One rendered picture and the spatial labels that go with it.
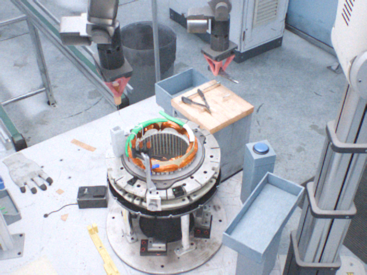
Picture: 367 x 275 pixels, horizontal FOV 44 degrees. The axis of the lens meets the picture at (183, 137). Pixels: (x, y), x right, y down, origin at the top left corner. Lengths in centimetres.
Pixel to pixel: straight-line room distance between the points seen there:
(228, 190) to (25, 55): 276
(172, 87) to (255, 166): 46
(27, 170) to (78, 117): 154
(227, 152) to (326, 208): 37
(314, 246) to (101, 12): 100
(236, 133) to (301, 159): 143
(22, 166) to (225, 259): 81
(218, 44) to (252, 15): 218
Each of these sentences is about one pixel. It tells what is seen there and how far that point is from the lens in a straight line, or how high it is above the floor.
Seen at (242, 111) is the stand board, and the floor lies 106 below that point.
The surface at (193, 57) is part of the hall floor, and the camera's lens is 378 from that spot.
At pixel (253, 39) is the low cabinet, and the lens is 369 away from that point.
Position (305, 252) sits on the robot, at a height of 71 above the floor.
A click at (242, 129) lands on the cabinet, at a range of 152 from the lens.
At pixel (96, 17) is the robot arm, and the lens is 91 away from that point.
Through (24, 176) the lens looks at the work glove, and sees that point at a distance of 171.
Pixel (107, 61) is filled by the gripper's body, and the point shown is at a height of 142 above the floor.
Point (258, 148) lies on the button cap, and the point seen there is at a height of 104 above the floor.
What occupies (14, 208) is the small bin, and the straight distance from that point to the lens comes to 165.
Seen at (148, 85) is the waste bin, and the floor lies 29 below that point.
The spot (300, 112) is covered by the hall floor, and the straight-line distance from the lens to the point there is 327.
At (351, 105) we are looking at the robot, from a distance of 117.
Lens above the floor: 197
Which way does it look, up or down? 41 degrees down
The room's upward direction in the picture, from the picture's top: 1 degrees counter-clockwise
